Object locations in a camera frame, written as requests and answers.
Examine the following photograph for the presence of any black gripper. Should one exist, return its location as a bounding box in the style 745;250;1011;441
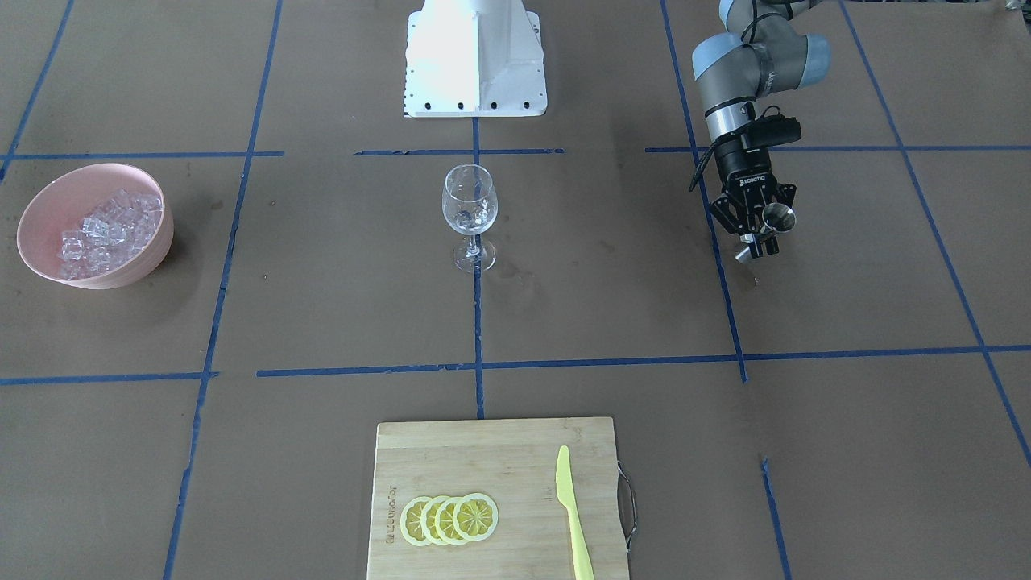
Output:
708;133;797;255

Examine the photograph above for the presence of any yellow plastic knife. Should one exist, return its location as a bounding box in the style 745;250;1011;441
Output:
553;445;595;579

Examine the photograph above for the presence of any lemon slice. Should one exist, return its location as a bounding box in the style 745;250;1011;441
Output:
401;496;432;547
452;492;499;542
434;498;468;545
420;494;452;545

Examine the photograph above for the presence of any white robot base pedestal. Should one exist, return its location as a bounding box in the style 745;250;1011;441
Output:
403;1;548;118

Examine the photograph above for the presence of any steel jigger measuring cup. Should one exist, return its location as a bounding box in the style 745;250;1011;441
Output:
734;202;797;264

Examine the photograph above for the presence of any bamboo cutting board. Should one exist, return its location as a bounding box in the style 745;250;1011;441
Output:
366;417;630;579

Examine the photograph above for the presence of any pink bowl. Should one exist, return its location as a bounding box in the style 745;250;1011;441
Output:
16;163;174;289

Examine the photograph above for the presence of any clear wine glass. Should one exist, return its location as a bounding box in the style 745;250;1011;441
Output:
441;163;499;274

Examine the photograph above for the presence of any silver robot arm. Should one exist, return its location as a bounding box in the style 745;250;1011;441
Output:
692;1;832;263

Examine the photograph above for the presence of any pile of clear ice cubes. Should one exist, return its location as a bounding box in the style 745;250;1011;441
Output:
58;187;165;280

